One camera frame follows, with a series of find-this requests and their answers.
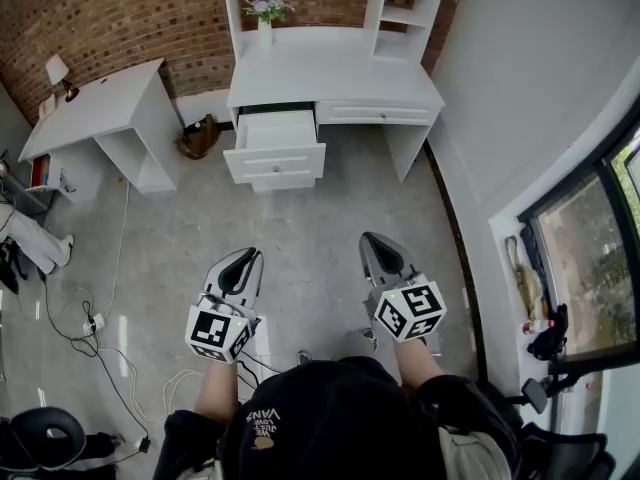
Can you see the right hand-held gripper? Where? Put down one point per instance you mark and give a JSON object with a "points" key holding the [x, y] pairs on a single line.
{"points": [[410, 313]]}

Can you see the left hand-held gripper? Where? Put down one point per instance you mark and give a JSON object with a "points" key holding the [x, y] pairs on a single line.
{"points": [[215, 330]]}

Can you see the white drawer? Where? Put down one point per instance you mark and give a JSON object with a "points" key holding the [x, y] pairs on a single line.
{"points": [[275, 145], [380, 113]]}

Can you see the person's right forearm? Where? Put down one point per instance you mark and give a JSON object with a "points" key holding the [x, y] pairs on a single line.
{"points": [[420, 365]]}

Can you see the person's left forearm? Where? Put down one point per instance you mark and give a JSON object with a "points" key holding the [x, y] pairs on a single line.
{"points": [[217, 390]]}

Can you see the beige shoulder bag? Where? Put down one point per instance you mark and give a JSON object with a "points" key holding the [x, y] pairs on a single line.
{"points": [[470, 455]]}

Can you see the closed white drawer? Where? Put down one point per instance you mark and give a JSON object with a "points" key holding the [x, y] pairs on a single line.
{"points": [[380, 113]]}

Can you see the grey sneaker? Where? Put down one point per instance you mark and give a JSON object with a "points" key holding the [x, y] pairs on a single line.
{"points": [[305, 356], [370, 339]]}

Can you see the person's olive trousers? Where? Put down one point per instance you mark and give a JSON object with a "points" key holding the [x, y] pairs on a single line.
{"points": [[357, 343]]}

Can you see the brown leather bag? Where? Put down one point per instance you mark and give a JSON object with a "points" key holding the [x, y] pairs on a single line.
{"points": [[197, 140]]}

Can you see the white power strip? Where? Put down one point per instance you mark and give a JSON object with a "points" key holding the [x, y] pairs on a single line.
{"points": [[95, 322]]}

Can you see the person's black shirt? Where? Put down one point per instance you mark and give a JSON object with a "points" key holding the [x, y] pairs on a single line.
{"points": [[340, 418]]}

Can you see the red cap bottle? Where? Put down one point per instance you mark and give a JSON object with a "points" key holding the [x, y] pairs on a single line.
{"points": [[536, 326]]}

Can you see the black handheld device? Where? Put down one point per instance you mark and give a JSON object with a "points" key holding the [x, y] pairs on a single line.
{"points": [[550, 338]]}

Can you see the black power adapter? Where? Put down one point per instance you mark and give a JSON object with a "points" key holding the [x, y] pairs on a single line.
{"points": [[144, 444]]}

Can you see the dark framed window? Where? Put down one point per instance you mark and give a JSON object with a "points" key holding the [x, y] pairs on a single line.
{"points": [[580, 248]]}

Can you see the white desk with hutch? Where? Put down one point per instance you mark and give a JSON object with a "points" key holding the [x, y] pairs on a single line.
{"points": [[330, 73]]}

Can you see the small white desk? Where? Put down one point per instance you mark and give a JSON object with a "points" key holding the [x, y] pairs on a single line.
{"points": [[100, 103]]}

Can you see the white vase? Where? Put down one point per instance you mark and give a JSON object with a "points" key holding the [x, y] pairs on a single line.
{"points": [[265, 33]]}

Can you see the black office chair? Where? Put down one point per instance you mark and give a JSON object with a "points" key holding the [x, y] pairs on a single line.
{"points": [[565, 448]]}

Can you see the white shade table lamp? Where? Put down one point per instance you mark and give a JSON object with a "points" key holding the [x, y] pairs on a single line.
{"points": [[57, 70]]}

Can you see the pale flower bouquet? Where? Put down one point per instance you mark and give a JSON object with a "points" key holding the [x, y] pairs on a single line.
{"points": [[269, 7]]}

